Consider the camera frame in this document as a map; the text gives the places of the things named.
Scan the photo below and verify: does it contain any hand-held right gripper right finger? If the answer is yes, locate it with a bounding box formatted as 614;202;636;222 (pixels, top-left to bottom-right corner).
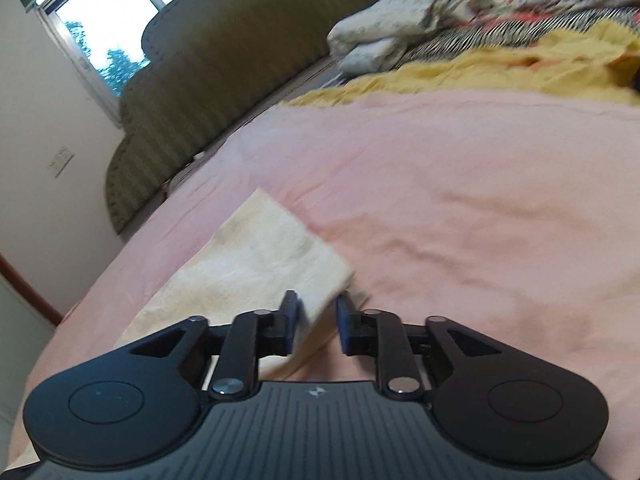
335;292;504;402

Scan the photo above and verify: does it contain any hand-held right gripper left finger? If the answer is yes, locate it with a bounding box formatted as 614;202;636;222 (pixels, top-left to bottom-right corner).
114;290;304;401

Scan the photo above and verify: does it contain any cream towel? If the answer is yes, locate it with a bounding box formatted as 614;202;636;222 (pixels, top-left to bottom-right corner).
114;188;357;380

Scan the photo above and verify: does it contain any pink bed sheet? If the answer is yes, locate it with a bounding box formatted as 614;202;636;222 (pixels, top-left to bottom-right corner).
9;89;640;480

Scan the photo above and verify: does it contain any olive green headboard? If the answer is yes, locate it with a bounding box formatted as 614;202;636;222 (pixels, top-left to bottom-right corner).
104;0;381;236

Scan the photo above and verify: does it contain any yellow blanket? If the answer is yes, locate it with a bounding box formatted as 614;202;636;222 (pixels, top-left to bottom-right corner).
278;19;640;109

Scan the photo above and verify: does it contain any white floral pillow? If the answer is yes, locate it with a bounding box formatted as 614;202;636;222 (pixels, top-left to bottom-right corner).
327;0;471;74

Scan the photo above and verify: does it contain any black white striped cloth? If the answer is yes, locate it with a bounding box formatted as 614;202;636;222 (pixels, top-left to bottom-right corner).
332;6;640;86

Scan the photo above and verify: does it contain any window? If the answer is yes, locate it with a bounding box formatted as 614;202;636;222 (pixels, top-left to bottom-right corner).
36;0;256;129

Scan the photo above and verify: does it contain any wall light switch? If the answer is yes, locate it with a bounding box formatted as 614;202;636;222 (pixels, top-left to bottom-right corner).
49;145;75;179

